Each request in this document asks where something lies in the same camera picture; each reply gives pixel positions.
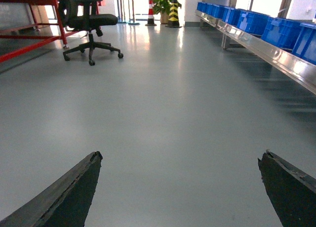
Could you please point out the stainless steel rack frame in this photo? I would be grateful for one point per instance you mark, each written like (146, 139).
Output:
(298, 69)

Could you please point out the red metal table frame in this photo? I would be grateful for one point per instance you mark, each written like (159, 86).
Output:
(42, 40)

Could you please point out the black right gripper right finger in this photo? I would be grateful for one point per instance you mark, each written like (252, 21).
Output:
(291, 191)

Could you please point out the black office chair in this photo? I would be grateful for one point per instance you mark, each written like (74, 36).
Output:
(80, 15)

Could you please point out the black yellow traffic cone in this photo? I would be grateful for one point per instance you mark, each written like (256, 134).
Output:
(173, 18)

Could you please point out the red white traffic cone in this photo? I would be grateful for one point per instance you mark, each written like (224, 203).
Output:
(150, 20)

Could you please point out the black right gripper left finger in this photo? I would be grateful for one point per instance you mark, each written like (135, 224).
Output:
(65, 203)

